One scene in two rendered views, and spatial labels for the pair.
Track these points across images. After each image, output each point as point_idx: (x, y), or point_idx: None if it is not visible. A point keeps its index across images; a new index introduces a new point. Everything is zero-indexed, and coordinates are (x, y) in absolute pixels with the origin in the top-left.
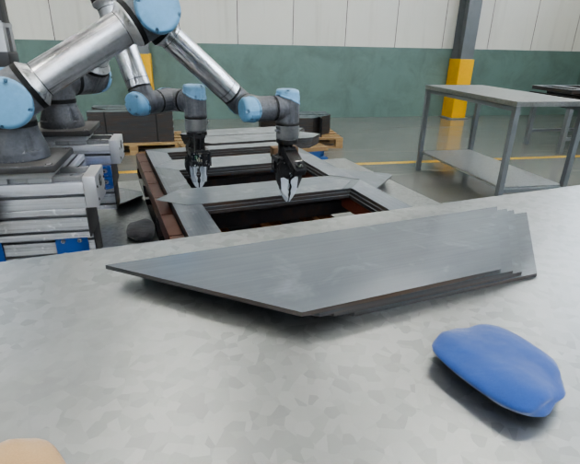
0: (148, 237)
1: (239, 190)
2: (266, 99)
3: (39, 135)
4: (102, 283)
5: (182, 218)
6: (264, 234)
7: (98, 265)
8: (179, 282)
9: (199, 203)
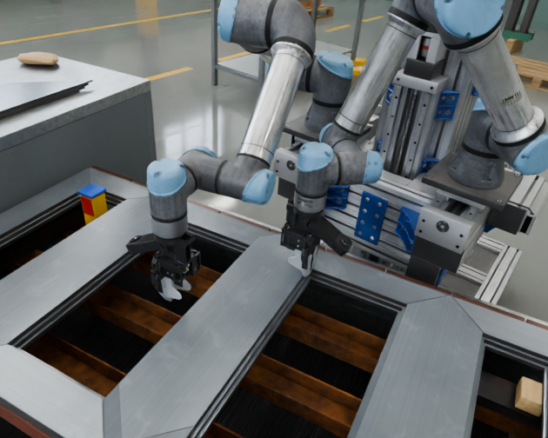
0: None
1: (255, 293)
2: (178, 158)
3: (315, 112)
4: (94, 85)
5: (230, 219)
6: (54, 111)
7: (106, 88)
8: (58, 81)
9: (254, 245)
